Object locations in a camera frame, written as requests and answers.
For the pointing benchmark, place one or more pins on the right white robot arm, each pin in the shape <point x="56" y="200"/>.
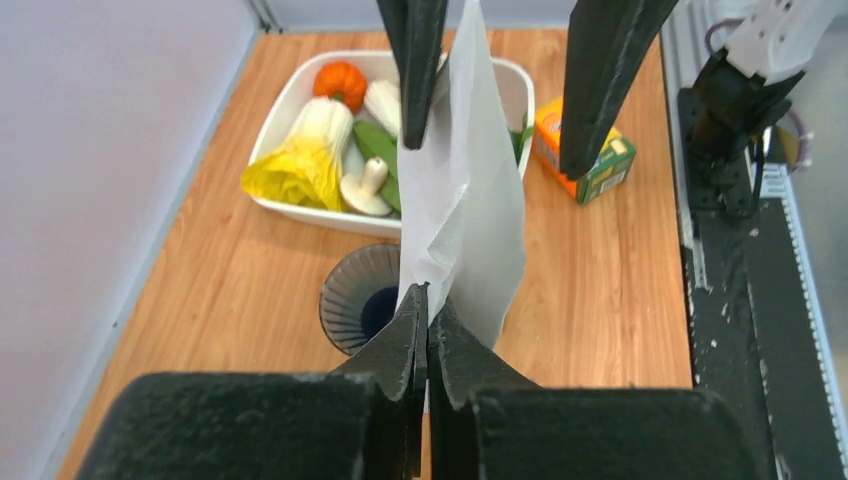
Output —
<point x="743" y="86"/>

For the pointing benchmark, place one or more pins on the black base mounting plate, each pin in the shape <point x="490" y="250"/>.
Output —
<point x="757" y="339"/>

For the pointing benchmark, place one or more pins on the yellow napa cabbage toy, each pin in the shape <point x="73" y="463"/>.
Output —
<point x="306" y="168"/>

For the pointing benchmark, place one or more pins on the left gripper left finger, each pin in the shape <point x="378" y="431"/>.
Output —
<point x="361" y="420"/>

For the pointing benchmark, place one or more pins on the small orange pumpkin toy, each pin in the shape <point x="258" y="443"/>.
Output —
<point x="341" y="81"/>

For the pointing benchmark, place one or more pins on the white mushroom toy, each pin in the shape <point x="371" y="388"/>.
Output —
<point x="361" y="192"/>

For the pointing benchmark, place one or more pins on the aluminium frame rail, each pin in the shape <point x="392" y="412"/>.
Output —
<point x="813" y="139"/>

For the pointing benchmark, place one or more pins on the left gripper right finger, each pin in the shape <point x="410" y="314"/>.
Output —
<point x="488" y="421"/>

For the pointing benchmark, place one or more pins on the blue glass cone dripper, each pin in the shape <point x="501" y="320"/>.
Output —
<point x="359" y="296"/>

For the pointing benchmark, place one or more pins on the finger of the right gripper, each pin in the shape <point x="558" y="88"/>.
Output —
<point x="415" y="31"/>
<point x="607" y="43"/>

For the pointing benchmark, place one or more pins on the single white paper filter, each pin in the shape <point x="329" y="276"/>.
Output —
<point x="462" y="226"/>

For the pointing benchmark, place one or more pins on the white rectangular tray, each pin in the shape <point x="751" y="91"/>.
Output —
<point x="516" y="91"/>

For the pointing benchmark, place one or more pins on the yellow green juice box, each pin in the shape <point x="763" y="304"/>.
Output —
<point x="610" y="169"/>

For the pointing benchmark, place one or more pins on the green bok choy toy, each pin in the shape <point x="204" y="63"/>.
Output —
<point x="373" y="141"/>
<point x="382" y="101"/>

